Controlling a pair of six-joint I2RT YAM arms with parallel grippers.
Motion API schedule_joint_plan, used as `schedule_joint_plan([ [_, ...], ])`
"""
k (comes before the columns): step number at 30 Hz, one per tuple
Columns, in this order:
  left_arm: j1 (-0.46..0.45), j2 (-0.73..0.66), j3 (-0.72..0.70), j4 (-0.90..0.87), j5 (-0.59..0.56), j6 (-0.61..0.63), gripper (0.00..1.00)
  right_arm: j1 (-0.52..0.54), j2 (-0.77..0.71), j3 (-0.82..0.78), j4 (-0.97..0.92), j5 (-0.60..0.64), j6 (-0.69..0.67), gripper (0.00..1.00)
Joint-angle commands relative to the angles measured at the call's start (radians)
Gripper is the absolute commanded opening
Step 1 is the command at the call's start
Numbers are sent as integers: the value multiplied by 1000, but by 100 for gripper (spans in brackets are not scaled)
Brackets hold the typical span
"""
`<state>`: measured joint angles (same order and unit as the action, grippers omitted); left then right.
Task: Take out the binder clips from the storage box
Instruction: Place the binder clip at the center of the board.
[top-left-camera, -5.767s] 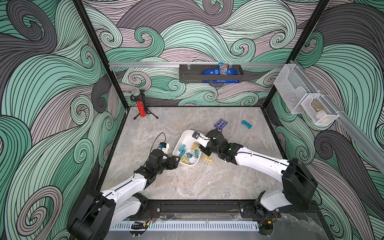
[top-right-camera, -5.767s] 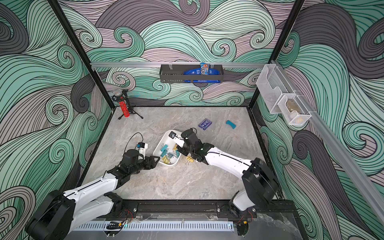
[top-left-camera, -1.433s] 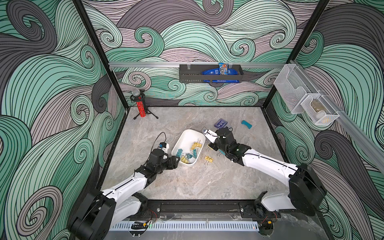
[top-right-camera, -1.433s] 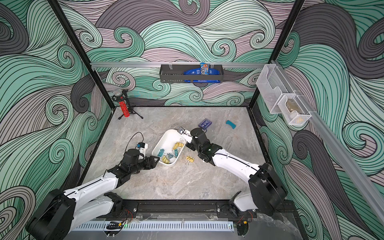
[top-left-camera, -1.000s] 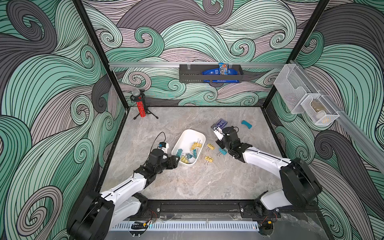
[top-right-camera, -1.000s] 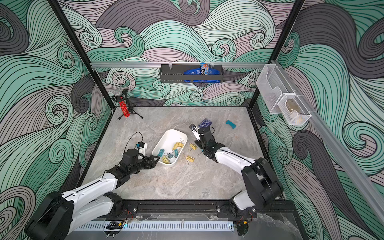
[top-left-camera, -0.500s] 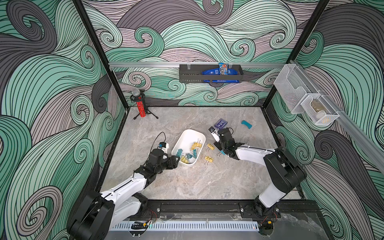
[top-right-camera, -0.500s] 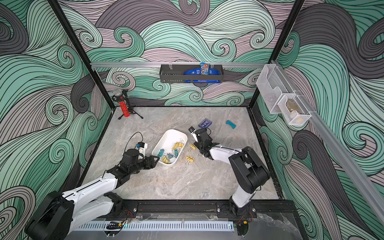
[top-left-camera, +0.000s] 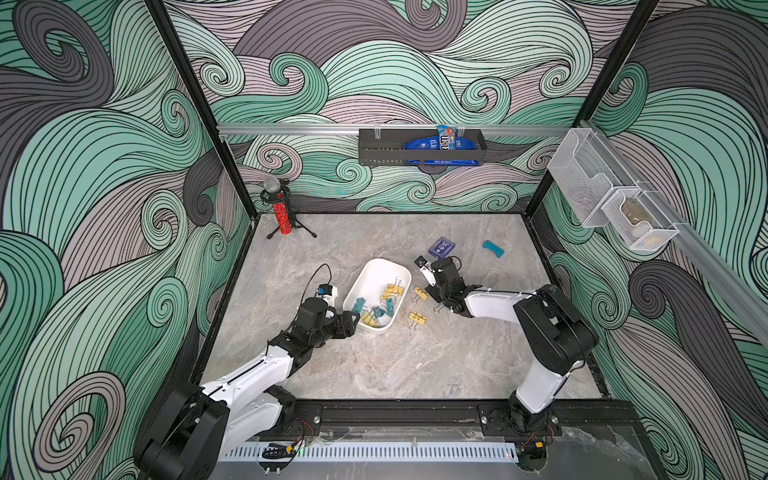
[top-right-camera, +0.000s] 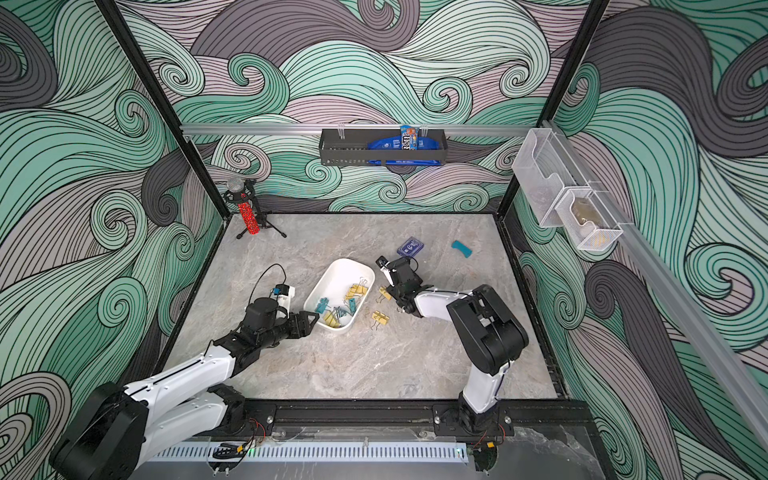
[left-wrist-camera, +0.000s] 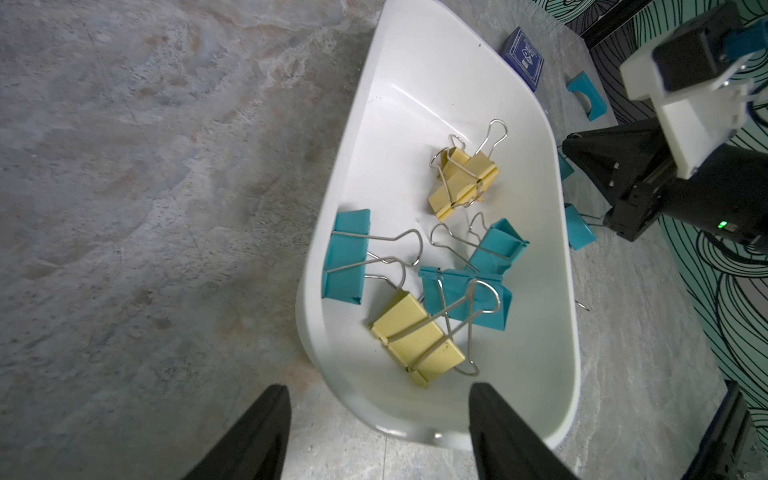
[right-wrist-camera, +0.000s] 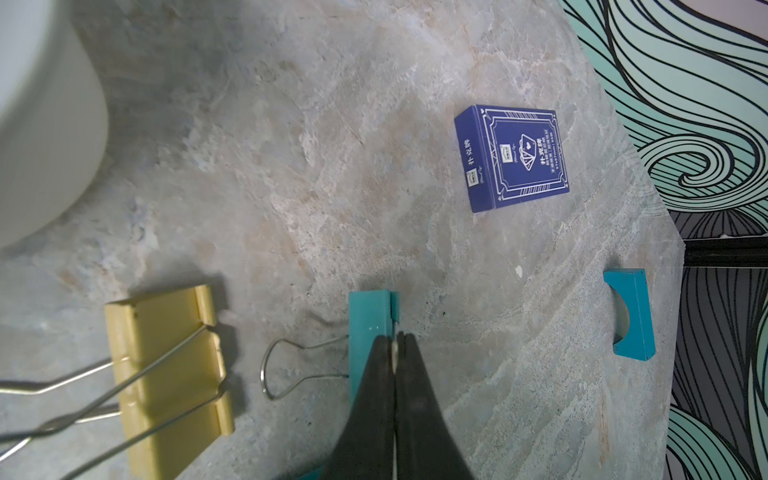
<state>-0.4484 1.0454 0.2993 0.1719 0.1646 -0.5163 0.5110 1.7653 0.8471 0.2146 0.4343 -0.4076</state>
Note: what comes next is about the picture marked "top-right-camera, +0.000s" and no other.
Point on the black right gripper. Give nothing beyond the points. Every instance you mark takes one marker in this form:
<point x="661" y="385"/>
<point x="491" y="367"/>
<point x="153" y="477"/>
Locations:
<point x="399" y="279"/>

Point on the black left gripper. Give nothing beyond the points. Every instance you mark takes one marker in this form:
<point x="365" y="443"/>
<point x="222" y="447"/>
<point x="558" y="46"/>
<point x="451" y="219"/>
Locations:
<point x="300" y="317"/>

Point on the yellow binder clip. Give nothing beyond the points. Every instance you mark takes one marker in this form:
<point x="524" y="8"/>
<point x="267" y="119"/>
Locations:
<point x="379" y="319"/>
<point x="331" y="320"/>
<point x="383" y="295"/>
<point x="358" y="289"/>

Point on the white plastic storage box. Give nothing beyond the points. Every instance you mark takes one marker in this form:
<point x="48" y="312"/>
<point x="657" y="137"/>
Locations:
<point x="333" y="284"/>

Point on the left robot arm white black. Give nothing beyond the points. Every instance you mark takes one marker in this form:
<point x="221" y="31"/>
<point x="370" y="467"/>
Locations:
<point x="120" y="427"/>

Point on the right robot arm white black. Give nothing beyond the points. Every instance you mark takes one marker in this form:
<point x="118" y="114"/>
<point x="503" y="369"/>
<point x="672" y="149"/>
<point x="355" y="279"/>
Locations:
<point x="492" y="337"/>

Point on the teal binder clip left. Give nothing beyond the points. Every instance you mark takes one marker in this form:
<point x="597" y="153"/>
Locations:
<point x="322" y="306"/>

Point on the blue playing card box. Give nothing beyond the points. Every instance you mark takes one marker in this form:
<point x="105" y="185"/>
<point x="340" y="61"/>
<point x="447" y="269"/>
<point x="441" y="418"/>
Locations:
<point x="410" y="248"/>

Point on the teal tape dispenser piece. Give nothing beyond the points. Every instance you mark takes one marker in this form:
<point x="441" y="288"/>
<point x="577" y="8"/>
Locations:
<point x="462" y="248"/>

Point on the black microphone tripod stand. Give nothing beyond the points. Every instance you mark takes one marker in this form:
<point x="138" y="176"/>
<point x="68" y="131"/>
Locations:
<point x="241" y="193"/>

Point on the blue package in basket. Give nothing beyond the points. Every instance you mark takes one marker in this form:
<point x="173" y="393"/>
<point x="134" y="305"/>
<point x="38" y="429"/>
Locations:
<point x="408" y="139"/>

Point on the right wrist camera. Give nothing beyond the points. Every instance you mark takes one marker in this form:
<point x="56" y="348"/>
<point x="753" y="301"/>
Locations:
<point x="382" y="263"/>

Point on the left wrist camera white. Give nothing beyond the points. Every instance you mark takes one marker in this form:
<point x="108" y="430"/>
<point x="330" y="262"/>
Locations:
<point x="284" y="294"/>

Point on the black wall basket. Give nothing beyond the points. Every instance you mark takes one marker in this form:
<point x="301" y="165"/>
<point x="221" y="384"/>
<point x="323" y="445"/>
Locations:
<point x="350" y="149"/>

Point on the white slotted cable duct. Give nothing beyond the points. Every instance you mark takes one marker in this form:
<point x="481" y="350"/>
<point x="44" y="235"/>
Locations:
<point x="317" y="452"/>

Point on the clear plastic wall bin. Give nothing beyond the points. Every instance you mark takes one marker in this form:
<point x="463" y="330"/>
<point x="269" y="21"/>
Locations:
<point x="559" y="194"/>

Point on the aluminium rail back wall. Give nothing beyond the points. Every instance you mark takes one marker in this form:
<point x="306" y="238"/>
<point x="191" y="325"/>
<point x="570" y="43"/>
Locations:
<point x="306" y="129"/>

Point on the aluminium rail wall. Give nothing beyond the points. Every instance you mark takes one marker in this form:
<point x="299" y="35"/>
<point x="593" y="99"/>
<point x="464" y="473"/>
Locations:
<point x="306" y="129"/>
<point x="748" y="397"/>

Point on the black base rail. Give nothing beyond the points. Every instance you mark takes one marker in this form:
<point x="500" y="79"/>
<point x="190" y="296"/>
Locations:
<point x="443" y="417"/>

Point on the black vertical frame post right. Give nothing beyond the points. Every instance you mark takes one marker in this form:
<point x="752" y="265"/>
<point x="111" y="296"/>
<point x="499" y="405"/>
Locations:
<point x="569" y="28"/>

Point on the black vertical frame post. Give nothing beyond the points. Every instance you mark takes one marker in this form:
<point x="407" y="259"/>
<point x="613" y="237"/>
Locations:
<point x="118" y="25"/>
<point x="569" y="28"/>

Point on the aluminium rail right wall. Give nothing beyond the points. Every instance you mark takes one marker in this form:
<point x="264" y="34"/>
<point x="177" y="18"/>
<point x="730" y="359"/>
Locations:
<point x="748" y="397"/>

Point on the black vertical frame post left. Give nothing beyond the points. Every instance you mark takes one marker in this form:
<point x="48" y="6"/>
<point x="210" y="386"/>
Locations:
<point x="118" y="25"/>

